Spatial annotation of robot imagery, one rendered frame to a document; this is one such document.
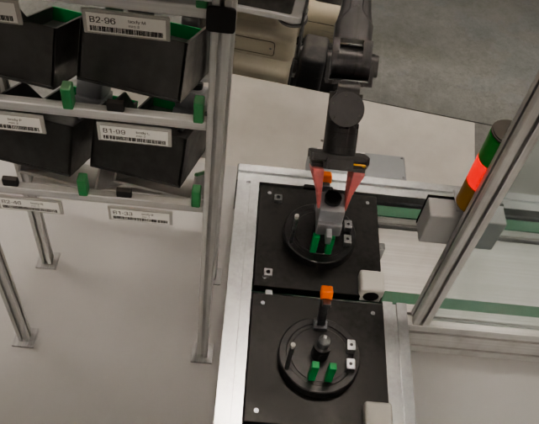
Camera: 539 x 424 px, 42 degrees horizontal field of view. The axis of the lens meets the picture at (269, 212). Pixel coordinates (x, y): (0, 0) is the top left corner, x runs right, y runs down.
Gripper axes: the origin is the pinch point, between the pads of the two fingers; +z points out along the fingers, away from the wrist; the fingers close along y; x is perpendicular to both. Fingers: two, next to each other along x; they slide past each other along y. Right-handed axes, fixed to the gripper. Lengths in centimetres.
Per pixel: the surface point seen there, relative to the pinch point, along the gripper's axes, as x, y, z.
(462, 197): -19.1, 16.6, -6.7
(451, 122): 55, 34, -14
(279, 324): -4.4, -7.0, 21.5
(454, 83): 199, 74, -24
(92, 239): 19, -45, 16
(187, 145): -25.8, -23.9, -10.8
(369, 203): 18.3, 10.0, 2.4
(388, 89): 192, 44, -18
